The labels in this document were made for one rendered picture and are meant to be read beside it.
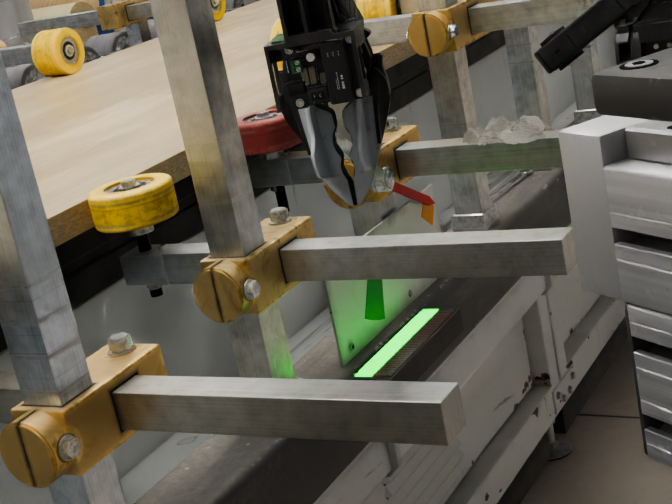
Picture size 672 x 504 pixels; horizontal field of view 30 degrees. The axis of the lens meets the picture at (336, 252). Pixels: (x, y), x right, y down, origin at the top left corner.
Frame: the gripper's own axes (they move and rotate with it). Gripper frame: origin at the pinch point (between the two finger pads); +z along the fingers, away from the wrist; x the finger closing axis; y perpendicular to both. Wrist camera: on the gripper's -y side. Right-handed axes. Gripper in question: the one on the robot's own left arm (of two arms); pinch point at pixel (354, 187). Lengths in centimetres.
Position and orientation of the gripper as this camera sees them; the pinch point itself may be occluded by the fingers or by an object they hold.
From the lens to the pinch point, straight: 105.3
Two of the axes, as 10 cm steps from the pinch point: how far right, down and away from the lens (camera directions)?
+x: 9.7, -1.5, -1.8
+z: 2.0, 9.4, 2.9
